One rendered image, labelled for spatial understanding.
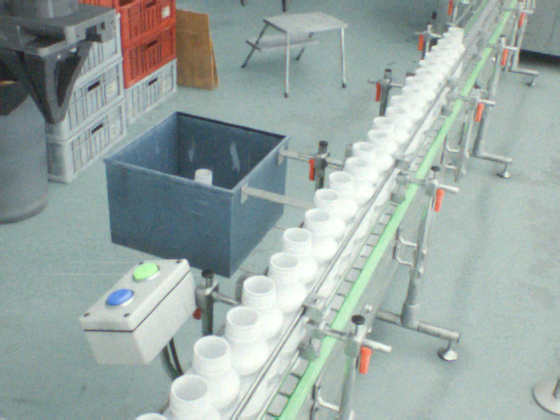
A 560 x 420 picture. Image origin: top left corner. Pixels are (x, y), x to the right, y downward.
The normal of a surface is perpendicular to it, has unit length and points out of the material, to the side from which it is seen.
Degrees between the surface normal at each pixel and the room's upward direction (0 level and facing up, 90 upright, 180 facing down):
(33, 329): 0
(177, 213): 90
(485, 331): 0
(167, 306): 70
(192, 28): 104
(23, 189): 93
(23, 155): 93
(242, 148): 90
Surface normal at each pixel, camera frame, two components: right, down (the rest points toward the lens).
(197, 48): -0.37, 0.62
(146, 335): 0.88, -0.07
